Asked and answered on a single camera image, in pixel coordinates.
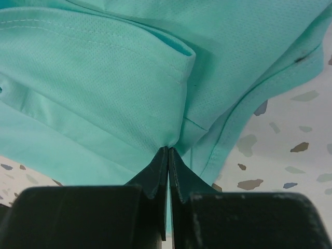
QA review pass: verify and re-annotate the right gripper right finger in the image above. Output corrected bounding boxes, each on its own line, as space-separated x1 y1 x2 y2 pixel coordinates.
168 148 331 248

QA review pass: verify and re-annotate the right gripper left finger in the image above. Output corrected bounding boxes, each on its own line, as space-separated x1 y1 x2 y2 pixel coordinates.
1 147 168 248

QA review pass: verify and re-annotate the teal t shirt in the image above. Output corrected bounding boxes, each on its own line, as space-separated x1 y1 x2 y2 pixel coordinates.
0 0 332 234

